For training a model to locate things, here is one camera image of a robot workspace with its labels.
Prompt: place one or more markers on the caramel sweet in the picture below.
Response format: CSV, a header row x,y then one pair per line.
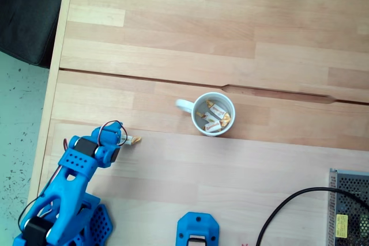
x,y
212,126
209,117
134,141
216,110

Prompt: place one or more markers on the white ceramic mug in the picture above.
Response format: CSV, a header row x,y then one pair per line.
x,y
197,126

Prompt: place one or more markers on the light wooden base board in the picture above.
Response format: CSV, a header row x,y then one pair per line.
x,y
201,171

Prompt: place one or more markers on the black fabric cushion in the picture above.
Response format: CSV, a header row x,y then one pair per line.
x,y
26,12

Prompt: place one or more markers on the perforated metal power supply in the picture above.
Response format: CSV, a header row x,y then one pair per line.
x,y
350,200

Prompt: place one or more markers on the blue printed post mount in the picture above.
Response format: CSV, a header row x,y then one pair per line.
x,y
184,226

